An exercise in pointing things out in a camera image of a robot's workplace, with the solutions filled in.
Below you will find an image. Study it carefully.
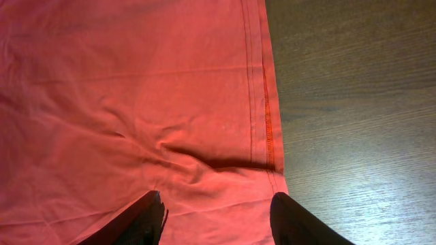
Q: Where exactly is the orange-red t-shirt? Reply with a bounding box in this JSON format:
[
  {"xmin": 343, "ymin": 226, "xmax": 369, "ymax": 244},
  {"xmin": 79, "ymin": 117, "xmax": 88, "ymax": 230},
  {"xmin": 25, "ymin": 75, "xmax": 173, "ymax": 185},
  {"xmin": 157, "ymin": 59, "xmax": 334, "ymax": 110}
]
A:
[{"xmin": 1, "ymin": 0, "xmax": 287, "ymax": 244}]

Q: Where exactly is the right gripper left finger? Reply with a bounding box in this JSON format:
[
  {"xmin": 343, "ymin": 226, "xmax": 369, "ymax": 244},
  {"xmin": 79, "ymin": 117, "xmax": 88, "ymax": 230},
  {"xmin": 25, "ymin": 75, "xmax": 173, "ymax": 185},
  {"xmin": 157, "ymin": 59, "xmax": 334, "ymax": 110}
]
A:
[{"xmin": 79, "ymin": 191, "xmax": 169, "ymax": 245}]

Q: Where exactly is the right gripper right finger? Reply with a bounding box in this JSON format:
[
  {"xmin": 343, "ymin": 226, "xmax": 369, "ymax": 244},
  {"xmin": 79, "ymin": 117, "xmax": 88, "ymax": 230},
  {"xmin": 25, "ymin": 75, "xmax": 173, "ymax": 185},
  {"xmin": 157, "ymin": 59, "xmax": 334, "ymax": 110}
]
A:
[{"xmin": 270, "ymin": 192, "xmax": 354, "ymax": 245}]

